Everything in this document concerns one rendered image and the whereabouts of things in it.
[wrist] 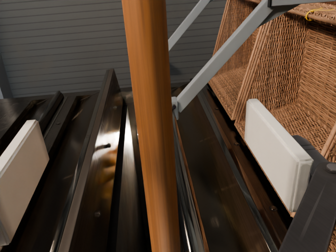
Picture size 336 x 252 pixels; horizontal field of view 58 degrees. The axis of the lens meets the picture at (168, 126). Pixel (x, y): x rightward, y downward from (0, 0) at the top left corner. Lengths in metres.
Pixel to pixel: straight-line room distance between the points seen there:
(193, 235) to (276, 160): 0.21
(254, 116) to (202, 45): 3.44
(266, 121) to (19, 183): 0.13
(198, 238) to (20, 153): 0.23
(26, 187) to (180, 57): 3.46
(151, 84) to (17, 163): 0.11
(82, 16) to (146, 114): 3.36
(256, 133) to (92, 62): 3.48
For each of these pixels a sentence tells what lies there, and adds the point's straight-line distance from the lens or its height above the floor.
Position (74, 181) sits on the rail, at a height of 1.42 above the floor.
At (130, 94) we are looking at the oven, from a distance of 1.84.
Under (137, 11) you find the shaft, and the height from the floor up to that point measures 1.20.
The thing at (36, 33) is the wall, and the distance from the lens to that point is 3.71.
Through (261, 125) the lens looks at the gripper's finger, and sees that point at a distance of 0.18.
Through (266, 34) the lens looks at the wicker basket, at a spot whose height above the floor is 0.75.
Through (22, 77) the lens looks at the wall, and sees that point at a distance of 3.87.
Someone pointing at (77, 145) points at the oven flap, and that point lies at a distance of 1.32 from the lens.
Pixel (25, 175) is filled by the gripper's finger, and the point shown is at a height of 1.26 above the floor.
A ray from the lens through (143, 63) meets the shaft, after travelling 0.22.
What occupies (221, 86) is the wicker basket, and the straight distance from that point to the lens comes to 1.70.
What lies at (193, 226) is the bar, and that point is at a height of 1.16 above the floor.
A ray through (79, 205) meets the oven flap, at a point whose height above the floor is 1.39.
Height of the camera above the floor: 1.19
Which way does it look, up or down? 3 degrees down
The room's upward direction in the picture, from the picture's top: 96 degrees counter-clockwise
